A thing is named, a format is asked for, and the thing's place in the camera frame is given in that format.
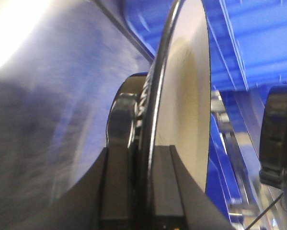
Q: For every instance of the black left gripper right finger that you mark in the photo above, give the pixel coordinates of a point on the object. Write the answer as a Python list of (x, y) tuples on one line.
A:
[(178, 202)]

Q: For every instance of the beige black-rimmed plate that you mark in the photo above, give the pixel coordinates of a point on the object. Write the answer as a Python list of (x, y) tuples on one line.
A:
[(178, 97)]

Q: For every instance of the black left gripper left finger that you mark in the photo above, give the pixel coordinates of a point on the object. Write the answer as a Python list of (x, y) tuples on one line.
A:
[(98, 201)]

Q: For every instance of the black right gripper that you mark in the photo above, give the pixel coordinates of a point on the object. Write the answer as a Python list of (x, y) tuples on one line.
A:
[(273, 138)]

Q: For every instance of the upper blue plastic crate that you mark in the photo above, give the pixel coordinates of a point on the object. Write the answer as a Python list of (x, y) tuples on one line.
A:
[(248, 42)]

